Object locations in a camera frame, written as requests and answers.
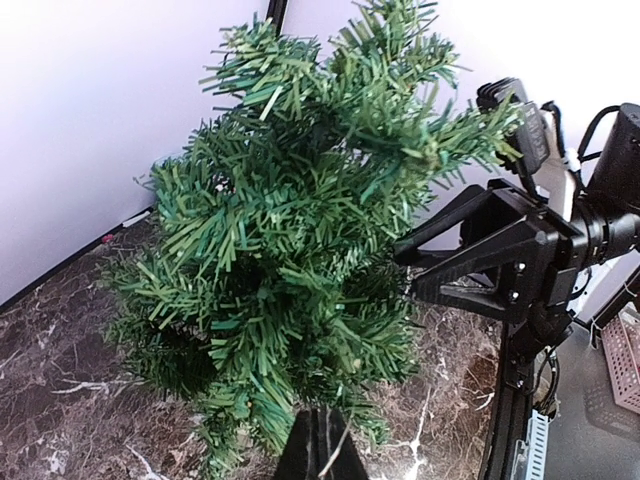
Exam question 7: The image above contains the grey slotted cable duct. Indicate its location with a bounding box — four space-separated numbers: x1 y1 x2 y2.
517 410 549 480

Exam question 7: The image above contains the small green christmas tree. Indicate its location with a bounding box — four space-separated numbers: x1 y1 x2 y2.
104 1 518 479

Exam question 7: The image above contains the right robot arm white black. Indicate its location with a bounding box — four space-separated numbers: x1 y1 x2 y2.
394 98 639 479

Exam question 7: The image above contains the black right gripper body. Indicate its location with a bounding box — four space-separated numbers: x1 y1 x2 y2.
514 194 593 325

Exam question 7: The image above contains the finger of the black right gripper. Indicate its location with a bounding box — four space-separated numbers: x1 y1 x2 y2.
410 227 527 323
393 179 545 268

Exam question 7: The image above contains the fairy light string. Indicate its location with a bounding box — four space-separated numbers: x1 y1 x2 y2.
317 404 356 476

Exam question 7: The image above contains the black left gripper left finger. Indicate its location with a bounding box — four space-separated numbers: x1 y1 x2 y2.
273 408 320 480

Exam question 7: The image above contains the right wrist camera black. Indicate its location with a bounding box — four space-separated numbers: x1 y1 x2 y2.
476 77 550 198

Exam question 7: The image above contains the pink perforated basket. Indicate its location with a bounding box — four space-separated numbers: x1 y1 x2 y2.
601 304 639 413

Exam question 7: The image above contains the left black frame post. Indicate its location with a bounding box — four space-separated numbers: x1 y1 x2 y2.
265 0 288 35

